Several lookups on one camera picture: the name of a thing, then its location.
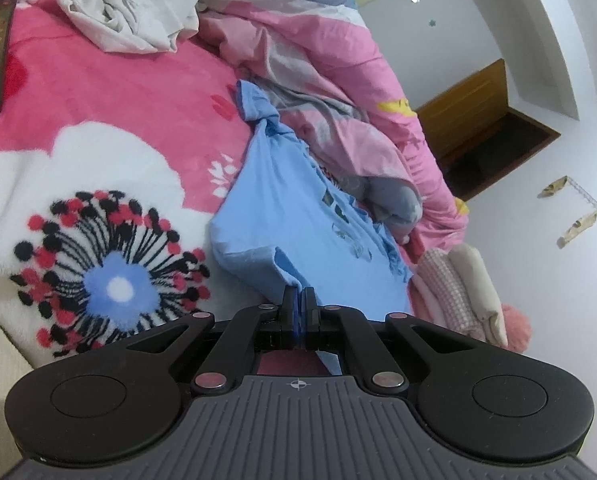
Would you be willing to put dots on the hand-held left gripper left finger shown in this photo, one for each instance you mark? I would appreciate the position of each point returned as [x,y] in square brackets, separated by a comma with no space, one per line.
[291,320]

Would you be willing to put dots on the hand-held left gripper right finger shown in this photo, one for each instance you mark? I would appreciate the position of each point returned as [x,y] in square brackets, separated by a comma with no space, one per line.
[311,325]

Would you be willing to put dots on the blue t-shirt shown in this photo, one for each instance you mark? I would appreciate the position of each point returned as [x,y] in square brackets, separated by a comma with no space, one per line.
[288,200]

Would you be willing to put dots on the pink fuzzy item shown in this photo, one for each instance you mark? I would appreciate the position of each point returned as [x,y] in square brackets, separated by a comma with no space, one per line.
[516,327]

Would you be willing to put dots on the wooden door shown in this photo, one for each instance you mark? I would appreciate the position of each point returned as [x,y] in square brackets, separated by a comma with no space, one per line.
[463,105]

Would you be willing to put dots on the pink grey floral duvet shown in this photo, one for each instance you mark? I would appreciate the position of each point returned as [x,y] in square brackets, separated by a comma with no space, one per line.
[303,25]

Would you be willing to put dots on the white shirt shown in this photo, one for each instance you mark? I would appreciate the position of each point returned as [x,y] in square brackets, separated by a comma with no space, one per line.
[128,5]

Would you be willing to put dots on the torn wall tape scrap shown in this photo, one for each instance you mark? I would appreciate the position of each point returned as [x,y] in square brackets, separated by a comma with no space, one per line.
[578,225]
[553,187]

